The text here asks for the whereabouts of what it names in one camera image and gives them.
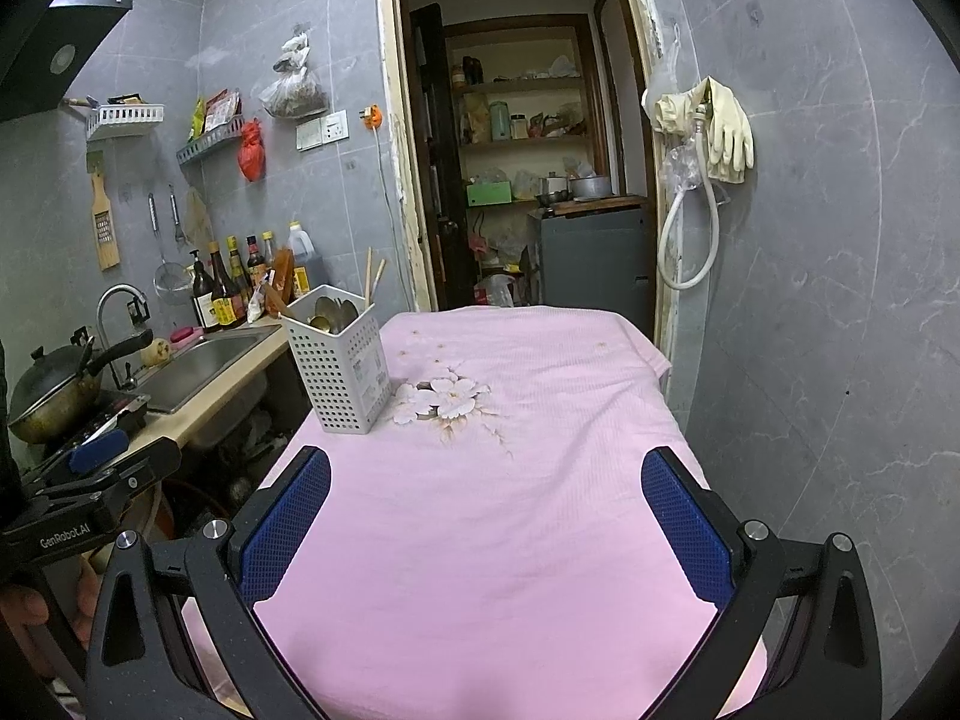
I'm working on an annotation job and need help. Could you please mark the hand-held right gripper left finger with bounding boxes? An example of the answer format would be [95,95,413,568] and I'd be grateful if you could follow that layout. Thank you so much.
[84,445,332,720]

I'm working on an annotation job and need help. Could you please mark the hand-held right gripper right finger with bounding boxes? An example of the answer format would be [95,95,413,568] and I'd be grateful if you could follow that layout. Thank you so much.
[641,446,884,720]

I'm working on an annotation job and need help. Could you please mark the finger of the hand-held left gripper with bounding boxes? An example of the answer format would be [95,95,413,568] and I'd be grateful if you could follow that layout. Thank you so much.
[34,439,183,511]
[64,427,134,475]

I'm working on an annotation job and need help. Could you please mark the white perforated utensil holder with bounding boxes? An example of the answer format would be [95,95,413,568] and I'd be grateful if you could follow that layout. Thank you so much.
[280,285,392,436]

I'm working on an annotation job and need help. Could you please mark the person's left hand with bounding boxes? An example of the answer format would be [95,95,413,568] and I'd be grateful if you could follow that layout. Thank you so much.
[0,549,102,650]

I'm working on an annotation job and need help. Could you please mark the black gas stove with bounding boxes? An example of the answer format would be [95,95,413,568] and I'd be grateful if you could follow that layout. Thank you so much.
[34,394,151,466]

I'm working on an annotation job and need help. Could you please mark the beige kitchen counter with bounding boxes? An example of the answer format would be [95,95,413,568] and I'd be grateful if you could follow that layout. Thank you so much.
[45,322,290,496]

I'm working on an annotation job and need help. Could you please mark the steel sink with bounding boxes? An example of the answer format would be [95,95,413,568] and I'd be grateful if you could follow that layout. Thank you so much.
[135,324,280,415]

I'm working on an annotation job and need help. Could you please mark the chrome faucet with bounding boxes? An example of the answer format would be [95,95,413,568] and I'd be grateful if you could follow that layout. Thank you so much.
[96,285,151,391]

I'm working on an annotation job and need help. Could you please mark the dark pump bottle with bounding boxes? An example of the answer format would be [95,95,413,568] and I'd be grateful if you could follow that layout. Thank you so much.
[190,249,217,331]

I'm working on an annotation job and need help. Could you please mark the hanging mesh strainer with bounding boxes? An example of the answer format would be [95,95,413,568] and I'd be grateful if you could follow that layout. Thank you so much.
[147,193,192,305]

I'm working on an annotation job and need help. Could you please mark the pink floral tablecloth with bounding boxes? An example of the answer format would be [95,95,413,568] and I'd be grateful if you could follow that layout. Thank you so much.
[180,305,770,720]

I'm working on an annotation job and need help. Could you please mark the tall dark sauce bottle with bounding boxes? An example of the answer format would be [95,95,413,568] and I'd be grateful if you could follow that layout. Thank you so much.
[206,241,237,329]

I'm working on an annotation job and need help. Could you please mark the yellow-capped sauce bottle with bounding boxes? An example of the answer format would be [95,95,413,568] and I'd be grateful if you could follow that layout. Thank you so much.
[225,236,252,316]

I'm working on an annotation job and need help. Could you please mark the wooden grater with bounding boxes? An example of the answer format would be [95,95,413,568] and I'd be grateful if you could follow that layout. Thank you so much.
[88,151,122,271]

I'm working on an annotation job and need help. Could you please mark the orange spice packet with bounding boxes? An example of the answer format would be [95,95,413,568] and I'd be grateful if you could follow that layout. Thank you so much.
[262,246,299,320]

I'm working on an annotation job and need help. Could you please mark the cooking oil jug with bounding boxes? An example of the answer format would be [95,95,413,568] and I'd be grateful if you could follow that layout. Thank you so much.
[286,221,325,297]

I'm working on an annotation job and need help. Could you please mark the grey cabinet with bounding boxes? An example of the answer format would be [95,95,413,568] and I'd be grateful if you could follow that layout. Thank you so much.
[529,206,657,316]

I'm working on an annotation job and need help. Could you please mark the red plastic bag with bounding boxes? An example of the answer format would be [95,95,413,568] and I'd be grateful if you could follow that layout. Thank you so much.
[238,118,267,182]

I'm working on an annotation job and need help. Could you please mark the clear plastic bag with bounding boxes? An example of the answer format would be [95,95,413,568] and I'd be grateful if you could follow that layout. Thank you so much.
[660,144,713,192]

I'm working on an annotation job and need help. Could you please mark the red snack packet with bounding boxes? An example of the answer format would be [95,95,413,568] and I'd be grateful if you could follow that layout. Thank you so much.
[204,88,241,134]

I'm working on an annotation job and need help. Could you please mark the dark wooden door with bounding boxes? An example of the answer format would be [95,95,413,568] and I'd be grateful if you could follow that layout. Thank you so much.
[409,4,462,308]

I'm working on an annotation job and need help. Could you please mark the cream rubber gloves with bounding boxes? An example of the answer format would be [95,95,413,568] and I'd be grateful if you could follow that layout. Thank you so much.
[654,76,755,185]

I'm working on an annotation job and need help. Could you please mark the clear bag of dried goods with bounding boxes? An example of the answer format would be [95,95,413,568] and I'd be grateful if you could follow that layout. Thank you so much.
[259,31,329,119]

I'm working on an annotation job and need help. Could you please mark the black range hood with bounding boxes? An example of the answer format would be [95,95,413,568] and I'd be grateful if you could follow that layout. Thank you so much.
[0,0,136,125]

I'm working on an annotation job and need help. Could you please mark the wooden pantry shelf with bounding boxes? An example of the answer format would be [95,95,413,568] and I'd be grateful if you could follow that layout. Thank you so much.
[442,15,601,207]

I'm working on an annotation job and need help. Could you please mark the black-handled wok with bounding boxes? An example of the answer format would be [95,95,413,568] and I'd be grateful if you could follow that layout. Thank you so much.
[7,328,155,445]

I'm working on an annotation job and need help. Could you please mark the white hose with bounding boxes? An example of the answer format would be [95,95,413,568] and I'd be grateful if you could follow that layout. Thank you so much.
[658,101,722,290]

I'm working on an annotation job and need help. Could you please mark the grey wall rack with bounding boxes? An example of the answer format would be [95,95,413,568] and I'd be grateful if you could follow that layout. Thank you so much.
[176,118,245,167]

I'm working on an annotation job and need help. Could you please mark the white wall basket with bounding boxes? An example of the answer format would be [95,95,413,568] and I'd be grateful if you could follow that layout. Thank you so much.
[86,103,164,142]

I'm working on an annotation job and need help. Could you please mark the wall switch socket panel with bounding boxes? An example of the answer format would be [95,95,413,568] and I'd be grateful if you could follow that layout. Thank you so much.
[295,111,350,151]

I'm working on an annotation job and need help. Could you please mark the wooden door frame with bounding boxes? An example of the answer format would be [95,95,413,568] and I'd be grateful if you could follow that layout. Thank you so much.
[375,0,680,398]

